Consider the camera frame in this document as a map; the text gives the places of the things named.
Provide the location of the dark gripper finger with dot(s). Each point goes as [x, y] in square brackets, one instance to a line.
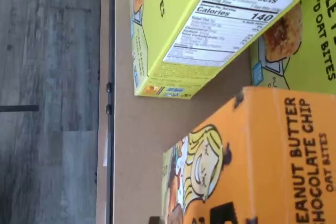
[155, 220]

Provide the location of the orange Bobo's oat bites box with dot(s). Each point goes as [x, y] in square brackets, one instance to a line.
[262, 142]

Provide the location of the brown shelf board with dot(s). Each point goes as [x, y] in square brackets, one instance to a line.
[136, 134]

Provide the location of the white paper shelf label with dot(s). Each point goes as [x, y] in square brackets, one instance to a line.
[105, 148]

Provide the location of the green Bobo's apple pie box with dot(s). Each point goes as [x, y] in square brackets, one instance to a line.
[183, 3]
[307, 64]

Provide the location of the black metal shelf rack frame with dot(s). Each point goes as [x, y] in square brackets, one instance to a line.
[110, 37]

